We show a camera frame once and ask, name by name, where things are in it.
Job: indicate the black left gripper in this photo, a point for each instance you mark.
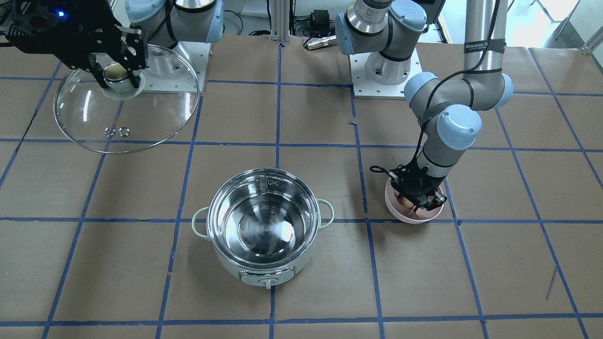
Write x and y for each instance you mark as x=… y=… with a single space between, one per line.
x=417 y=186

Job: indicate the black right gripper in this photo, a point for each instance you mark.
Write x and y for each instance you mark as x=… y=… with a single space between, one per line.
x=85 y=29

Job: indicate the brown egg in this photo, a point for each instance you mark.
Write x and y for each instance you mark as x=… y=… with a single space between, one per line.
x=406 y=202

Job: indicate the glass pot lid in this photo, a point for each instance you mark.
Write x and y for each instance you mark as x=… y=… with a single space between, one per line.
x=120 y=119

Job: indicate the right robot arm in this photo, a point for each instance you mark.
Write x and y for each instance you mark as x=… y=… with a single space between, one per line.
x=167 y=22

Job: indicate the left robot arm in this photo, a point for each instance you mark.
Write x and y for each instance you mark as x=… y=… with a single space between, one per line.
x=446 y=110

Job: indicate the pale green electric pot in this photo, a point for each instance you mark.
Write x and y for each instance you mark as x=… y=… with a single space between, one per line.
x=263 y=224

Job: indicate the pink bowl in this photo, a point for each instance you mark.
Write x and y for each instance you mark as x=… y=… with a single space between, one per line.
x=404 y=214

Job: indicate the black power adapter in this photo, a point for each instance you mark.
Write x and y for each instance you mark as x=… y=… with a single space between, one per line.
x=319 y=19

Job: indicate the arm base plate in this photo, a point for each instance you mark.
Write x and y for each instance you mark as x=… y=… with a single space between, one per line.
x=181 y=68
x=375 y=77

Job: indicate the aluminium frame post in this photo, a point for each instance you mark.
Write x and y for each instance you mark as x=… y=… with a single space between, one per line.
x=280 y=16

